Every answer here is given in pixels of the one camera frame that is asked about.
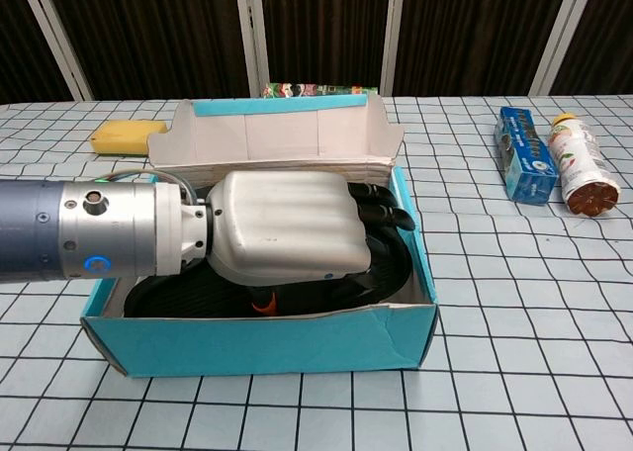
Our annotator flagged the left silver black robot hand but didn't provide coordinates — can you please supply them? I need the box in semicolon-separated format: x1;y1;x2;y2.
205;170;416;317

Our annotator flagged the light blue cardboard shoe box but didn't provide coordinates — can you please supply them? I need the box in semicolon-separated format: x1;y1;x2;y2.
80;94;441;379

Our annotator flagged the colourful printed package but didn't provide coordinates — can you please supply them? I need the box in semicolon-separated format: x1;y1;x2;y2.
261;80;380;98

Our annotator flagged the yellow sponge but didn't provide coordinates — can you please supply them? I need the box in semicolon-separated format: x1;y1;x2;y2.
90;119;172;156

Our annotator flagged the blue cardboard carton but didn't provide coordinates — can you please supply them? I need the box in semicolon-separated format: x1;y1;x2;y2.
493;106;561;207

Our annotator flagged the light blue checked tablecloth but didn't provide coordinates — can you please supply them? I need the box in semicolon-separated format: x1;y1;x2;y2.
0;93;633;451

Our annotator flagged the white bottle with yellow cap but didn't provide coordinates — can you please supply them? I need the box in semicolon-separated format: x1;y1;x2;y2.
547;113;621;220

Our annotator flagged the white metal frame strut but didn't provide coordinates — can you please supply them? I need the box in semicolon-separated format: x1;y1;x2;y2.
528;0;588;97
233;0;272;97
378;0;412;97
22;0;95;101

